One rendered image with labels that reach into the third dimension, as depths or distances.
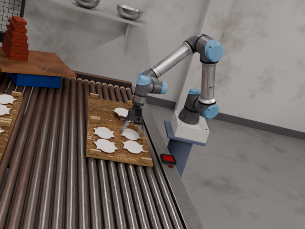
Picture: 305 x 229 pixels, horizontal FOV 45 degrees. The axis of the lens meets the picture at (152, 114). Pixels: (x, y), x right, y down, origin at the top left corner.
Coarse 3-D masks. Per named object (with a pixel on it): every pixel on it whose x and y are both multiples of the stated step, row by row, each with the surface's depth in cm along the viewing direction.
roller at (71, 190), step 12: (72, 84) 277; (72, 96) 254; (72, 108) 235; (72, 120) 219; (72, 132) 205; (72, 144) 192; (72, 156) 181; (72, 168) 172; (72, 180) 163; (72, 192) 155; (72, 204) 147; (72, 216) 141; (72, 228) 135
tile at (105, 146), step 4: (100, 140) 199; (104, 140) 200; (96, 144) 193; (100, 144) 195; (104, 144) 196; (108, 144) 197; (112, 144) 198; (100, 148) 191; (104, 148) 192; (108, 148) 193; (112, 148) 194; (116, 148) 196; (104, 152) 189; (108, 152) 189; (112, 152) 191
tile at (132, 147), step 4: (128, 140) 208; (124, 144) 202; (128, 144) 203; (132, 144) 205; (136, 144) 206; (124, 148) 198; (128, 148) 199; (132, 148) 201; (136, 148) 202; (140, 148) 203; (132, 152) 196; (136, 152) 198; (144, 152) 201
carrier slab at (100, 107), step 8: (88, 96) 257; (88, 104) 244; (96, 104) 248; (104, 104) 252; (112, 104) 256; (120, 104) 260; (88, 112) 232; (96, 112) 235; (104, 112) 239; (112, 112) 242; (104, 120) 227; (112, 120) 230; (120, 120) 234
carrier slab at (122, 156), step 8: (88, 120) 221; (88, 128) 211; (96, 128) 214; (112, 128) 220; (120, 128) 223; (128, 128) 226; (88, 136) 202; (96, 136) 204; (120, 136) 212; (144, 136) 221; (88, 144) 193; (120, 144) 203; (144, 144) 211; (88, 152) 186; (120, 152) 195; (128, 152) 197; (112, 160) 187; (120, 160) 188; (128, 160) 189; (136, 160) 191
